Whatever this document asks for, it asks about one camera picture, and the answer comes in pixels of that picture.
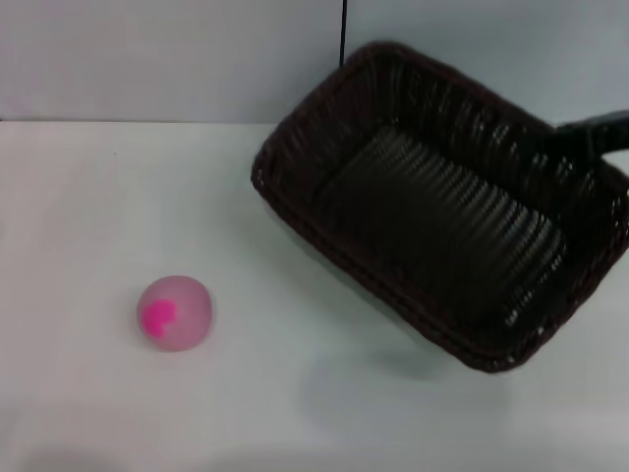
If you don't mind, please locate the translucent pink ball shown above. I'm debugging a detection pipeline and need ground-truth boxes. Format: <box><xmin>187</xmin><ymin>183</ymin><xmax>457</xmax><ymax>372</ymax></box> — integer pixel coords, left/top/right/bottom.
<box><xmin>136</xmin><ymin>274</ymin><xmax>216</xmax><ymax>354</ymax></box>

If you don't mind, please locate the dark brown woven basket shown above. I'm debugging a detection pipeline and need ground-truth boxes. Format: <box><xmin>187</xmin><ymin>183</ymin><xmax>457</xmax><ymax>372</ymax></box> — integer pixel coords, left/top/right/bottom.
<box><xmin>250</xmin><ymin>41</ymin><xmax>629</xmax><ymax>375</ymax></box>

